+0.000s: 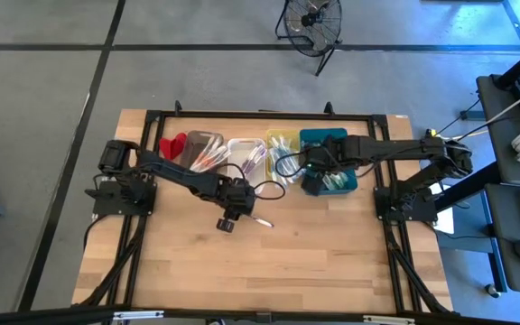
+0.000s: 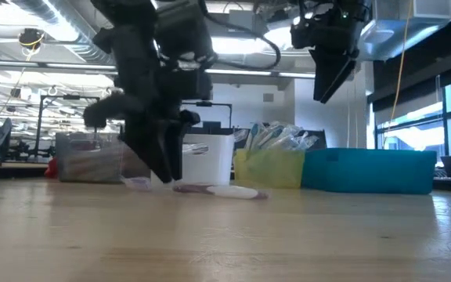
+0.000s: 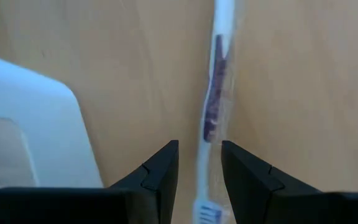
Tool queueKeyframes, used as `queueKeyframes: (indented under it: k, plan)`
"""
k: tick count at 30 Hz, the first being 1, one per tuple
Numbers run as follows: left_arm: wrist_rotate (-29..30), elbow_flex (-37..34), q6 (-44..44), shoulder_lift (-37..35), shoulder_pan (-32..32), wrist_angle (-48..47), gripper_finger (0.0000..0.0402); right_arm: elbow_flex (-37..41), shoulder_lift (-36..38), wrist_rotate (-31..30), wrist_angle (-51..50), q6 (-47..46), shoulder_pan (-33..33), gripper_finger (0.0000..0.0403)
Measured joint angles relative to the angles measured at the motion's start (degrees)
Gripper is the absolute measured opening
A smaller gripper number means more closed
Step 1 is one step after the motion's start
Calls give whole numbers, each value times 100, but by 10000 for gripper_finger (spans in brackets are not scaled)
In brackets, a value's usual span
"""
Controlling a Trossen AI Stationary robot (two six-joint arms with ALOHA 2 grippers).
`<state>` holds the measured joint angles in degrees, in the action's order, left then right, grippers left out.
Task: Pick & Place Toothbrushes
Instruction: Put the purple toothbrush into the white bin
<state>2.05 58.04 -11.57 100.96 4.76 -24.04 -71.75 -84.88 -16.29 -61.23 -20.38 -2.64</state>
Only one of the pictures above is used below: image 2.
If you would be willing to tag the small red bin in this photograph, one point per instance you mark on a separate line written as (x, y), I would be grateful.
(52, 168)

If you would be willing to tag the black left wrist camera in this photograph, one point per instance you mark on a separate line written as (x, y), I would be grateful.
(182, 31)

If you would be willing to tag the yellow plastic bin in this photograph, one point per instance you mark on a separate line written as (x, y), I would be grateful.
(272, 168)

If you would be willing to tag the black framed window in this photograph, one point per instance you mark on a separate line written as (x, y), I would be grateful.
(417, 137)

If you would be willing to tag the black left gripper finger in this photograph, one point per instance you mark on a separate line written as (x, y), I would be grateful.
(176, 152)
(147, 156)

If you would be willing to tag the white plastic bin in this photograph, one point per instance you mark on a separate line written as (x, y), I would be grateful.
(217, 164)

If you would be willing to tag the teal plastic bin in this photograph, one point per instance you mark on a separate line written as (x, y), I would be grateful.
(366, 170)

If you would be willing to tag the silver rectangular air duct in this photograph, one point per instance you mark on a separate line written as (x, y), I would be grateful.
(405, 31)

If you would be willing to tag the grey translucent bin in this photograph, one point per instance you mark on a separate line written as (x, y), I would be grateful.
(88, 164)

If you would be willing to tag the grey ceiling box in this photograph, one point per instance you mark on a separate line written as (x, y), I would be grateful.
(245, 17)

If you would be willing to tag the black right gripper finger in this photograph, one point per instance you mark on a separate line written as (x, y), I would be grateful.
(333, 74)

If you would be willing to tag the black ceiling fixture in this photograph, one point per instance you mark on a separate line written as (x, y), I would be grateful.
(31, 37)

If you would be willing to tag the purple toothbrush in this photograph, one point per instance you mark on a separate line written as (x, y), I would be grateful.
(233, 192)

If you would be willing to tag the long ceiling light strip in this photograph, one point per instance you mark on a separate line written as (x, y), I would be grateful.
(53, 66)

